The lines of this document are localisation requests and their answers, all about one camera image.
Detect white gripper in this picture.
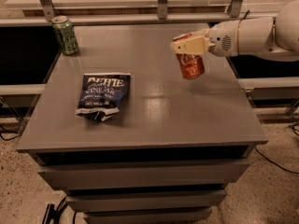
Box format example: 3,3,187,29
170,21,239,57

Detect red coke can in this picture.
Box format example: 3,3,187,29
172,33,206,80

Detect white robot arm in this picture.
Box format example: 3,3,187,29
170,1,299,62

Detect green soda can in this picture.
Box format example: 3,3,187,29
51,16,78,55

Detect blue kettle chips bag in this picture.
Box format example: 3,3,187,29
76,73,131,121

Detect grey drawer cabinet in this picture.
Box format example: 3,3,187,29
17,24,268,224

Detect black plug bottom floor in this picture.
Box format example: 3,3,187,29
42,197,68,224

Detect metal railing frame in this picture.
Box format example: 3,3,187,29
1,0,283,26

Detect black floor cable right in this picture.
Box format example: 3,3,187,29
254,146,299,175

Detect black cable left floor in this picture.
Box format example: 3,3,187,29
0,123,22,142

